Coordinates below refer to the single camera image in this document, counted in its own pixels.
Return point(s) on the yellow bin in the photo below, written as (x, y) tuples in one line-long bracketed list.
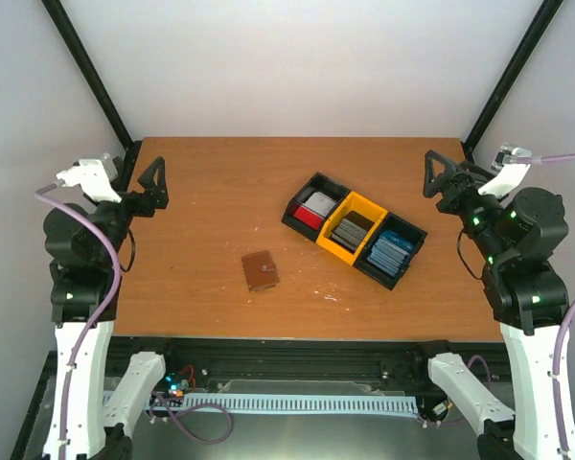
[(363, 206)]

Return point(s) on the right black frame post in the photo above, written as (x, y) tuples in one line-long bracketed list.
[(536, 29)]

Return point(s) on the black bin right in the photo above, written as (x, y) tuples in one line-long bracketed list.
[(403, 228)]

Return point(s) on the black bin left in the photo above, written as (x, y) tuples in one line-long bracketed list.
[(319, 182)]

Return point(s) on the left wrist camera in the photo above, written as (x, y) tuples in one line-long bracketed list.
[(93, 176)]

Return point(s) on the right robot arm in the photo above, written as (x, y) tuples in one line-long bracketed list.
[(516, 229)]

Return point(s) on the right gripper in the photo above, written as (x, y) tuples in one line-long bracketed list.
[(464, 179)]

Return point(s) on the small circuit board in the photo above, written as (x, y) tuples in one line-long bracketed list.
[(182, 382)]

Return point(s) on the left black frame post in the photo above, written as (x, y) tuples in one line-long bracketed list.
[(73, 43)]

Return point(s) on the right base connector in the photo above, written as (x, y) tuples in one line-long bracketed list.
[(442, 409)]

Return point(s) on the white card stack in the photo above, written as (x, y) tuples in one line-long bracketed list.
[(320, 203)]

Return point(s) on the light blue cable duct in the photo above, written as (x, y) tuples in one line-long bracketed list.
[(274, 404)]

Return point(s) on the blue card stack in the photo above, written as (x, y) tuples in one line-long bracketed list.
[(389, 252)]

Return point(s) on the dark grey card stack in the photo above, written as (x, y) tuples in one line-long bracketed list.
[(351, 231)]

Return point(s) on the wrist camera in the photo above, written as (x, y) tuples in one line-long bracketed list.
[(93, 176), (510, 166)]

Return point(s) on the brown leather card holder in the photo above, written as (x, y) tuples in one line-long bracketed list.
[(260, 271)]

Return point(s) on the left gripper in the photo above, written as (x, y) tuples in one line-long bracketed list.
[(147, 205)]

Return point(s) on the black bin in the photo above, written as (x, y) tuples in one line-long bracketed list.
[(403, 228), (319, 182)]

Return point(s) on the red card stack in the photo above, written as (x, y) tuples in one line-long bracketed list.
[(308, 217)]

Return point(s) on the black frame post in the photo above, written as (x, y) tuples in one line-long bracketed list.
[(73, 43), (536, 29)]

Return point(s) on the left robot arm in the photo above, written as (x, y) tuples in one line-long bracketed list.
[(84, 231)]

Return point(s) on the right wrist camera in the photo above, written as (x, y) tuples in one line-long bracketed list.
[(510, 166)]

